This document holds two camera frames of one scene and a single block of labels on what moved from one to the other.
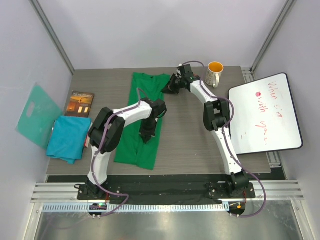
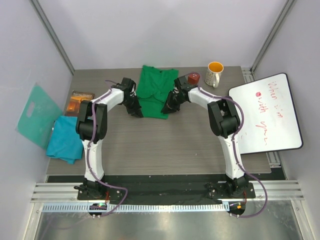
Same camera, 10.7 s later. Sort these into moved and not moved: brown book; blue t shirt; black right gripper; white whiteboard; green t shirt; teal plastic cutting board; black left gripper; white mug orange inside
Moved: black left gripper; green t shirt; black right gripper
Not moved: white mug orange inside; brown book; teal plastic cutting board; blue t shirt; white whiteboard
